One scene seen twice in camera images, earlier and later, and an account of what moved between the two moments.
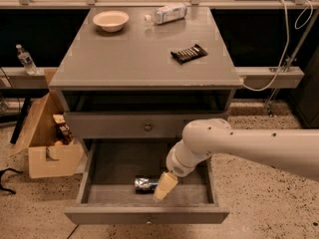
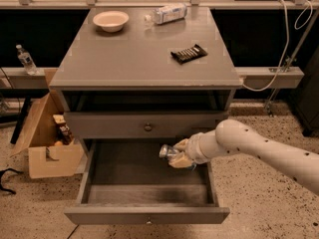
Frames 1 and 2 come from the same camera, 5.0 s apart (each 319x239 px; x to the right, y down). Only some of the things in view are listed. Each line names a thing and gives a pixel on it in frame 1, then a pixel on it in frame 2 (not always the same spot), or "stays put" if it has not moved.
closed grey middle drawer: x=134 y=124 stays put
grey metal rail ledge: x=252 y=78 stays put
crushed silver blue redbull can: x=146 y=184 -> x=167 y=151
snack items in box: x=64 y=134 stays put
